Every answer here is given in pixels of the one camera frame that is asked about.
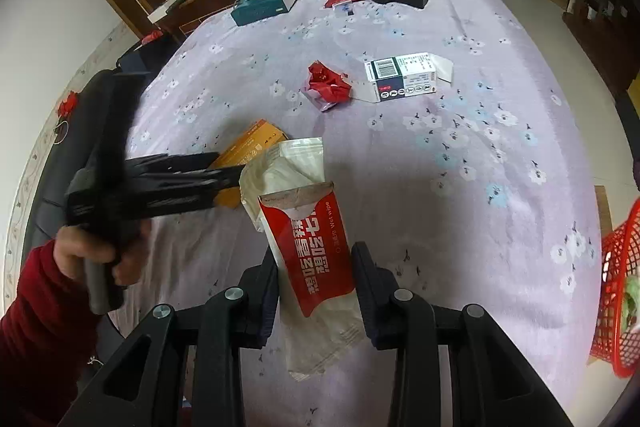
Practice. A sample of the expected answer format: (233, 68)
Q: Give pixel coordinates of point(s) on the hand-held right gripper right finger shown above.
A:
(365, 302)

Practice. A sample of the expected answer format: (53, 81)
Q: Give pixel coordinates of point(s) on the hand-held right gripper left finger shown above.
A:
(270, 302)

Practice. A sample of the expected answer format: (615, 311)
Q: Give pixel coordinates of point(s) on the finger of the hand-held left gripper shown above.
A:
(185, 194)
(175, 163)

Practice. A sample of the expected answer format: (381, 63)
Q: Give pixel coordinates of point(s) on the white red wet wipe packet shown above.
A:
(305, 252)

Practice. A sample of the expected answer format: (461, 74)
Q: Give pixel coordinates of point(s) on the orange cardboard box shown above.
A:
(247, 147)

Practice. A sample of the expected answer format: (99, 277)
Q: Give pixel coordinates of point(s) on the red plastic basket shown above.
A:
(612, 287)

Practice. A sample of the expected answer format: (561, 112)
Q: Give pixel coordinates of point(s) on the green towel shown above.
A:
(631, 307)

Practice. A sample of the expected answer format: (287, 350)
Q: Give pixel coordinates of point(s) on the person's left forearm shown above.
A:
(45, 337)

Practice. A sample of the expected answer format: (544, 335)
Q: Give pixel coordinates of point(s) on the person's left hand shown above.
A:
(132, 252)

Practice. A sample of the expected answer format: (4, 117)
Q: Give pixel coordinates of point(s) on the navy bag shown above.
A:
(142, 57)

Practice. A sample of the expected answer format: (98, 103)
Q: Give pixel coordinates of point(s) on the purple floral tablecloth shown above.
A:
(450, 182)

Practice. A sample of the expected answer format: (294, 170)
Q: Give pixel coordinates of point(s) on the crumpled red wrapper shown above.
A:
(327, 87)

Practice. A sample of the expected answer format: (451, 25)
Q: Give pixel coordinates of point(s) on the teal tissue box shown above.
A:
(265, 4)

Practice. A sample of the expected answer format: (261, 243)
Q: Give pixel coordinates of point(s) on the white medicine box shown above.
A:
(405, 77)

